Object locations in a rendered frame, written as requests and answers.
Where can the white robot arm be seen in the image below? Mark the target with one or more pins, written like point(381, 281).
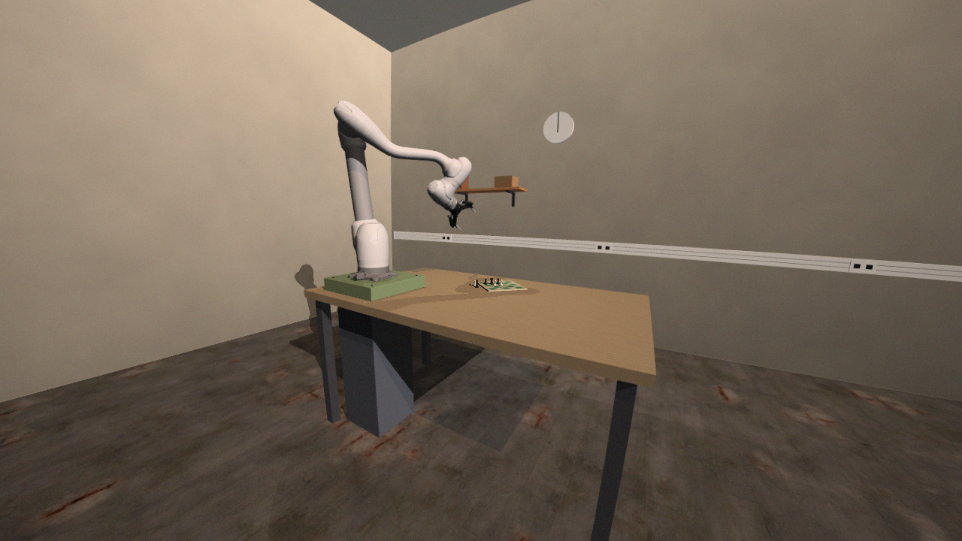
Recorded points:
point(372, 240)

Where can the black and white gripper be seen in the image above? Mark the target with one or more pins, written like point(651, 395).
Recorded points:
point(457, 210)

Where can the green and cream chessboard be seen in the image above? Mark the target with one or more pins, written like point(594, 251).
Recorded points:
point(507, 286)

